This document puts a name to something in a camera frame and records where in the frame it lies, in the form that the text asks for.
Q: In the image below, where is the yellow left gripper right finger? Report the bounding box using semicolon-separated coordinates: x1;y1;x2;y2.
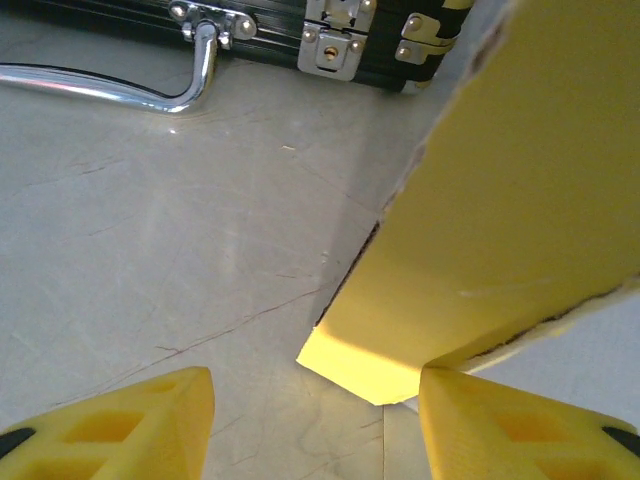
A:
417;367;640;480

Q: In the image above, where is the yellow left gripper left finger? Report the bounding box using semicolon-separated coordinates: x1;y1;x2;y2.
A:
0;366;217;480

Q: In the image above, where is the yellow and white paper box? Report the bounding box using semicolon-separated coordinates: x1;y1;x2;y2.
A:
296;0;640;407

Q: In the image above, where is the black case with chrome handle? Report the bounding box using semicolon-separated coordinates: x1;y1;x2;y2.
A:
0;0;474;116

